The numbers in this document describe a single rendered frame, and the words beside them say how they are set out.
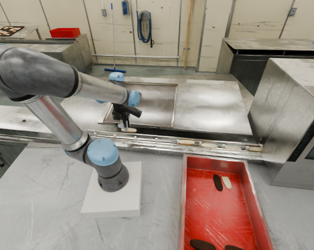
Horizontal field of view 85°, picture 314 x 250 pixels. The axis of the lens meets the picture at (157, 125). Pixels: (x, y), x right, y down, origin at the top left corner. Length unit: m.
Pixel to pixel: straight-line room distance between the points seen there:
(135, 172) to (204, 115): 0.65
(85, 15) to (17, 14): 1.82
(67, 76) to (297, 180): 1.07
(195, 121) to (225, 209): 0.58
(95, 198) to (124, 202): 0.14
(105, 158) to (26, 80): 0.38
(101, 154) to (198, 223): 0.51
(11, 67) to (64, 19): 4.93
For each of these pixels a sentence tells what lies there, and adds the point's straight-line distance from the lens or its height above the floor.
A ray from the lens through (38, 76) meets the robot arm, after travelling 0.51.
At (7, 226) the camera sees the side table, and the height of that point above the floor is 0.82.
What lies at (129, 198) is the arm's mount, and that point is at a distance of 0.85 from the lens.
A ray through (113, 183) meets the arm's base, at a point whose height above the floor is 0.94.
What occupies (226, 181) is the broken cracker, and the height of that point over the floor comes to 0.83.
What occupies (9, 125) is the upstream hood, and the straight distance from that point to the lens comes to 1.53.
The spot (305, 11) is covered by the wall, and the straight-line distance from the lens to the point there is 5.08.
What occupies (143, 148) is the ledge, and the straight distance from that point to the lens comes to 1.06.
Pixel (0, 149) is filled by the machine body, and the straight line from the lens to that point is 1.76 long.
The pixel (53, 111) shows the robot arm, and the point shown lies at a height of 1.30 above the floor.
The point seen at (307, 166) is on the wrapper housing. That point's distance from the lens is 1.04.
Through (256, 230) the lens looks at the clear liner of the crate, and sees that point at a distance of 0.89.
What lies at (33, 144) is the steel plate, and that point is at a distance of 1.43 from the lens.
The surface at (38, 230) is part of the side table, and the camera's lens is 1.00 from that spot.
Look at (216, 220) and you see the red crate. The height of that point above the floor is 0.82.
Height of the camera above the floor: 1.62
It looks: 38 degrees down
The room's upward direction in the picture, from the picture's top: 1 degrees counter-clockwise
